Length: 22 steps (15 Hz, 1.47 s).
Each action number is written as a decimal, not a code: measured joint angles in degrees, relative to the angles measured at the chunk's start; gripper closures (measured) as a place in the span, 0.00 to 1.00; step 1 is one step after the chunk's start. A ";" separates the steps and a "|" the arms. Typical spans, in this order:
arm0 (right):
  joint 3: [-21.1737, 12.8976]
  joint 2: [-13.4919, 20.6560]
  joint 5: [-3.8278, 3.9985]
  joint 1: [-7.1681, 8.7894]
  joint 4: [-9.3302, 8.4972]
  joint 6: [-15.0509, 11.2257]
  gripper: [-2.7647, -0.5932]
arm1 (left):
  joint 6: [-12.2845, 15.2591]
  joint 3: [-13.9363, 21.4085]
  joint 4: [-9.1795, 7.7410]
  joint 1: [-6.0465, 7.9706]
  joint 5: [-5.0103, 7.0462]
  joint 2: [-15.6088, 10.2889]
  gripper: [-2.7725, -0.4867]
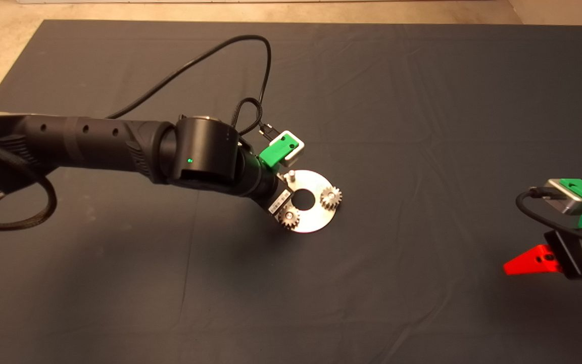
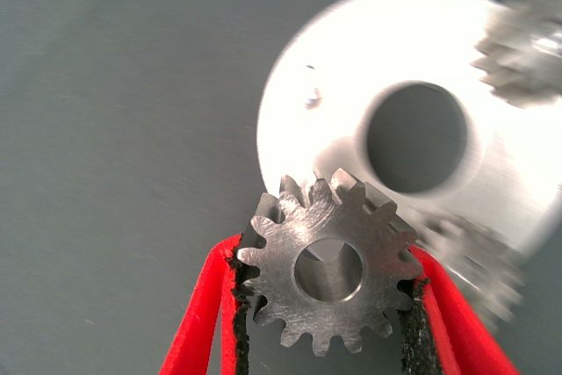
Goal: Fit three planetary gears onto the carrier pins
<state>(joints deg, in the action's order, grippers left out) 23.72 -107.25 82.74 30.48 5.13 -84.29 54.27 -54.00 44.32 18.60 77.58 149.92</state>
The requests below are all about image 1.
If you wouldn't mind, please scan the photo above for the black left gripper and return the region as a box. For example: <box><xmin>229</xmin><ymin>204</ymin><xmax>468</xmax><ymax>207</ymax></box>
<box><xmin>265</xmin><ymin>174</ymin><xmax>293</xmax><ymax>217</ymax></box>

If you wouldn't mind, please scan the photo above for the small steel planetary gear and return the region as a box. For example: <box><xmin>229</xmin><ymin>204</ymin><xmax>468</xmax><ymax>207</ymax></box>
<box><xmin>279</xmin><ymin>207</ymin><xmax>301</xmax><ymax>230</ymax></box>
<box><xmin>320</xmin><ymin>185</ymin><xmax>344</xmax><ymax>210</ymax></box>

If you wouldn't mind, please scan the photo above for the round metal carrier plate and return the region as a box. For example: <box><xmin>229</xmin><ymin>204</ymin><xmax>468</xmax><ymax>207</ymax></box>
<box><xmin>276</xmin><ymin>170</ymin><xmax>338</xmax><ymax>234</ymax></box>

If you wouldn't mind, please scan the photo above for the dark grey table cloth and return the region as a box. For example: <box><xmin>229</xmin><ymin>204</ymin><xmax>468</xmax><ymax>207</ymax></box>
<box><xmin>0</xmin><ymin>19</ymin><xmax>582</xmax><ymax>364</ymax></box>

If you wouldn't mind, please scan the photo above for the green left camera mount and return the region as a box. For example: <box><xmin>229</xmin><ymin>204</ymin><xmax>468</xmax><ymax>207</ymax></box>
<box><xmin>259</xmin><ymin>132</ymin><xmax>300</xmax><ymax>168</ymax></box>

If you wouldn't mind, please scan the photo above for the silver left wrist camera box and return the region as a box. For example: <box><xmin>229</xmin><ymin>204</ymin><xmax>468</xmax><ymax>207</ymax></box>
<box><xmin>278</xmin><ymin>130</ymin><xmax>306</xmax><ymax>168</ymax></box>

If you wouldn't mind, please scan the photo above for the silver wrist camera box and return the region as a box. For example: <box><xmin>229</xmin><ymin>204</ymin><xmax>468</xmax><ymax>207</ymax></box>
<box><xmin>278</xmin><ymin>130</ymin><xmax>306</xmax><ymax>168</ymax></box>
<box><xmin>548</xmin><ymin>178</ymin><xmax>582</xmax><ymax>215</ymax></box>

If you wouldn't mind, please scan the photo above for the black right camera cable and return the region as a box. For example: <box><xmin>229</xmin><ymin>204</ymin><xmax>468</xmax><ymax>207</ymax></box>
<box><xmin>516</xmin><ymin>186</ymin><xmax>582</xmax><ymax>247</ymax></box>

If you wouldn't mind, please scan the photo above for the black camera cable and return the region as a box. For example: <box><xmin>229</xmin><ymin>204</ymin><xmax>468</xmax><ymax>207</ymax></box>
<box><xmin>107</xmin><ymin>34</ymin><xmax>277</xmax><ymax>143</ymax></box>
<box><xmin>516</xmin><ymin>186</ymin><xmax>582</xmax><ymax>247</ymax></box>

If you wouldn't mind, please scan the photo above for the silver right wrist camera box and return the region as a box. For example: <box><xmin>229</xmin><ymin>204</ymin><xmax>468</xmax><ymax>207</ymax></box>
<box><xmin>548</xmin><ymin>178</ymin><xmax>582</xmax><ymax>215</ymax></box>

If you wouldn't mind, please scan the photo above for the black left camera cable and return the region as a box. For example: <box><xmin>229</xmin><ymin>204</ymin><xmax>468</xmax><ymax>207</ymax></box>
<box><xmin>107</xmin><ymin>34</ymin><xmax>277</xmax><ymax>143</ymax></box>

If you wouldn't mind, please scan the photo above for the black braided sleeve cable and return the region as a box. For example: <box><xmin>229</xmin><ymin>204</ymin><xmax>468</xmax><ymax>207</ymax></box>
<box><xmin>0</xmin><ymin>141</ymin><xmax>58</xmax><ymax>232</ymax></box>

